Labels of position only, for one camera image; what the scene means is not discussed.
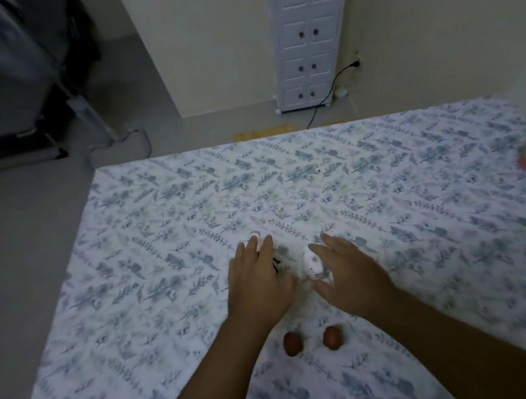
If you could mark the small white round device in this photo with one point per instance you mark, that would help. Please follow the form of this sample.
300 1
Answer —
341 93

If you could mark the person's right hand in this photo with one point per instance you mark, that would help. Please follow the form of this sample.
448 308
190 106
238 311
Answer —
356 281

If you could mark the white pink-eared egg holder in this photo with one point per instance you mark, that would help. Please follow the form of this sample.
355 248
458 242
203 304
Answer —
254 234

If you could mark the person's left thumb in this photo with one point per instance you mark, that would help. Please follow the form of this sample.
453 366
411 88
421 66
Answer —
289 284

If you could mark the person's right thumb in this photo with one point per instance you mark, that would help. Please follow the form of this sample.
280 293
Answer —
324 288

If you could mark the person's right forearm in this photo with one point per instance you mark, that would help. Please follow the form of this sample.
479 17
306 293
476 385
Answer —
457 355

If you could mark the white drawer cabinet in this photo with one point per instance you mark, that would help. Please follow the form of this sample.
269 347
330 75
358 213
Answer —
313 30

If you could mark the white cat-face egg holder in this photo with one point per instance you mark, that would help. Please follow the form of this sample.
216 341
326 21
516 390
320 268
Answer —
311 265

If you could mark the person's left forearm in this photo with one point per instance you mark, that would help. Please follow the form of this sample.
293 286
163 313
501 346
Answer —
219 381

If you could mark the brown egg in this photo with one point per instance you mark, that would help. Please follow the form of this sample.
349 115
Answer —
332 337
292 344

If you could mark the white floor appliance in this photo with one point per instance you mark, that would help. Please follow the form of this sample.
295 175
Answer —
110 139

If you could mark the leaf-print bed sheet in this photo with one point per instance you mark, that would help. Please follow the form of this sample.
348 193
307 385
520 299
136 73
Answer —
387 190

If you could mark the wall power outlet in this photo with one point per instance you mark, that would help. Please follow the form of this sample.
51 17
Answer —
358 61

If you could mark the dark furniture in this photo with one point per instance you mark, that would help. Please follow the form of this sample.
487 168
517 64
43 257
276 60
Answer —
65 87

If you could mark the wooden bed frame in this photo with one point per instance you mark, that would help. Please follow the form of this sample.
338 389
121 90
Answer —
257 134

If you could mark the person's left hand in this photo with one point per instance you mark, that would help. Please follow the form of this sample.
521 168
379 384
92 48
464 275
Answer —
255 289

